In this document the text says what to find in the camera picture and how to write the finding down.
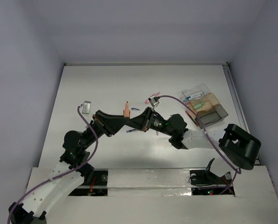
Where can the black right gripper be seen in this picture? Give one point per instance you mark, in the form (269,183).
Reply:
(143,121)

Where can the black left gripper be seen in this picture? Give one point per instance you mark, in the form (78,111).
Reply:
(109,123)

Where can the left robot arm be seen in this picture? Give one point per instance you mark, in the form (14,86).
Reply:
(72,170)

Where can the stationery organizer box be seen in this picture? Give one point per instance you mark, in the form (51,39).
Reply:
(211,113)

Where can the white marker blue cap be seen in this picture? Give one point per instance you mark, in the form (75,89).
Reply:
(195,95)

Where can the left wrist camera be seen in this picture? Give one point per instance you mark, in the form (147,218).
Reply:
(85,108)

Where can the orange highlighter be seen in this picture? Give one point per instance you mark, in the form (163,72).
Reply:
(126,111)

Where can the blue ink refill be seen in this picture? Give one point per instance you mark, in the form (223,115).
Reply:
(132,130)

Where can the green correction tape pen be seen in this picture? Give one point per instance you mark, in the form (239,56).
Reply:
(199,105)

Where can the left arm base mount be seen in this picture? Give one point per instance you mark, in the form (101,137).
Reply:
(98,177)

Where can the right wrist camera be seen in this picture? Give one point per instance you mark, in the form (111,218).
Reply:
(155,102)

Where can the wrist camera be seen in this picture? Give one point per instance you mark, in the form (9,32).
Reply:
(85,108)
(155,102)

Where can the pink highlighter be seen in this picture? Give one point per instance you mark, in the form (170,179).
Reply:
(153,95)

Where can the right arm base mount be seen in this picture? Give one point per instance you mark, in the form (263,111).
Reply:
(204,177)

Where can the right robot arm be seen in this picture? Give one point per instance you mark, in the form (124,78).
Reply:
(233,144)

